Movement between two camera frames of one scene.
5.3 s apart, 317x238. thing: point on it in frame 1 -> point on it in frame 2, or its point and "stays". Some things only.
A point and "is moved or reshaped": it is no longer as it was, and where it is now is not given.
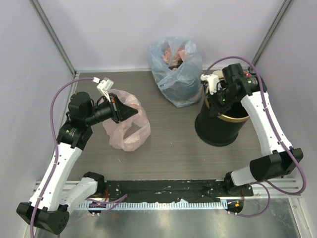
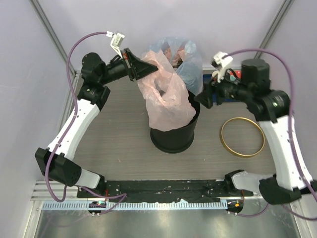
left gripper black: x=120 y=111 -> x=139 y=68
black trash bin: x=222 y=129 -> x=179 y=140
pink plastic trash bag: x=116 y=132 -> x=169 y=105
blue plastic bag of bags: x=177 y=64 stays
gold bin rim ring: x=227 y=118 is moved or reshaped
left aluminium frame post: x=39 y=12 stays
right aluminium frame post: x=278 y=18 stays
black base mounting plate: x=159 y=191 stays
